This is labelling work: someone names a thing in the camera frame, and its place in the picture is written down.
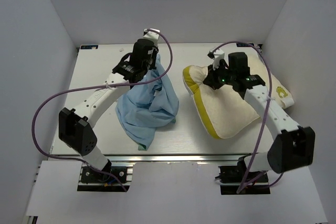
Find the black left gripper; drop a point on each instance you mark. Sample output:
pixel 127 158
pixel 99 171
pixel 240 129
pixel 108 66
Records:
pixel 154 52

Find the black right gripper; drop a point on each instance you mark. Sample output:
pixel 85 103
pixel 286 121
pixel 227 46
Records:
pixel 210 79

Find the cream quilted pillow yellow edge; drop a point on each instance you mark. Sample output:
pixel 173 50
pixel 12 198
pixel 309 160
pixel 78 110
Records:
pixel 223 112

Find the light blue pillowcase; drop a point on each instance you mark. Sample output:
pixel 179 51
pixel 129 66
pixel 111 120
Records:
pixel 145 108

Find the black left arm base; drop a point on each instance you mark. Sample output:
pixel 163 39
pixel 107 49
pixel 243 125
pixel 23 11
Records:
pixel 91 181

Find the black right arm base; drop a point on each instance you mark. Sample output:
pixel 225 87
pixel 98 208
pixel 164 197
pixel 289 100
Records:
pixel 229 179

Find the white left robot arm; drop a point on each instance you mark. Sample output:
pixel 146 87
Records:
pixel 76 125

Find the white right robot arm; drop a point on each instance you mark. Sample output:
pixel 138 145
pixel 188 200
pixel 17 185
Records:
pixel 293 145

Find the blue sticker right corner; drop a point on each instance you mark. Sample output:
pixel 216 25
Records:
pixel 241 44

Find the blue sticker corner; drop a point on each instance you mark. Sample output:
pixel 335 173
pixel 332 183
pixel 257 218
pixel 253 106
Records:
pixel 89 47
pixel 241 44

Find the blue sticker left corner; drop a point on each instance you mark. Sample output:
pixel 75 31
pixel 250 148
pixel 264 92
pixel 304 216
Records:
pixel 89 47

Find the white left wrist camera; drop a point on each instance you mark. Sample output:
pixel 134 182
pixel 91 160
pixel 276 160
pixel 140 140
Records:
pixel 152 35

